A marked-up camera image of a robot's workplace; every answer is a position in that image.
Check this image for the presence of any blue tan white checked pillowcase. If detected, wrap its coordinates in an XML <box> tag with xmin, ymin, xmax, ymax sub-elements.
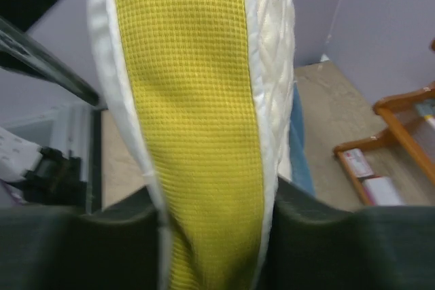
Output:
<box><xmin>288</xmin><ymin>84</ymin><xmax>315</xmax><ymax>196</ymax></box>

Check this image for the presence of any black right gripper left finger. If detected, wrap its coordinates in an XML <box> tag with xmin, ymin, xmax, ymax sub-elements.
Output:
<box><xmin>1</xmin><ymin>187</ymin><xmax>161</xmax><ymax>289</ymax></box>

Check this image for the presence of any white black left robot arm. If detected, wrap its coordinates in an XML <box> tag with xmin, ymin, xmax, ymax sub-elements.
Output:
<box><xmin>1</xmin><ymin>0</ymin><xmax>103</xmax><ymax>206</ymax></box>

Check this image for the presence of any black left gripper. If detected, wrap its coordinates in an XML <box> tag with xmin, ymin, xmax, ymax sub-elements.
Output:
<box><xmin>1</xmin><ymin>0</ymin><xmax>99</xmax><ymax>106</ymax></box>

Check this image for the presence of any brown wooden shelf rack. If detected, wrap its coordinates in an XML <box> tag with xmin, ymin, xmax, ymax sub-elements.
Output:
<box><xmin>332</xmin><ymin>83</ymin><xmax>434</xmax><ymax>206</ymax></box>

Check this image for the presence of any white box with red side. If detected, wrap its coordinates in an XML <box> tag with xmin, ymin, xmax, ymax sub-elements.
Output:
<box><xmin>362</xmin><ymin>177</ymin><xmax>405</xmax><ymax>206</ymax></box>

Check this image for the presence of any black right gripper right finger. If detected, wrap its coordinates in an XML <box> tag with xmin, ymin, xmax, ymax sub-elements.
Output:
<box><xmin>270</xmin><ymin>180</ymin><xmax>434</xmax><ymax>289</ymax></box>

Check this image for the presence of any white red small box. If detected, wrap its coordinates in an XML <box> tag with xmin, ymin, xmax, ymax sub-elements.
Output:
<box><xmin>343</xmin><ymin>148</ymin><xmax>374</xmax><ymax>178</ymax></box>

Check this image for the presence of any white pillow with yellow band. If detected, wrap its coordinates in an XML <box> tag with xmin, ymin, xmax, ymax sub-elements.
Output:
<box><xmin>88</xmin><ymin>0</ymin><xmax>295</xmax><ymax>289</ymax></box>

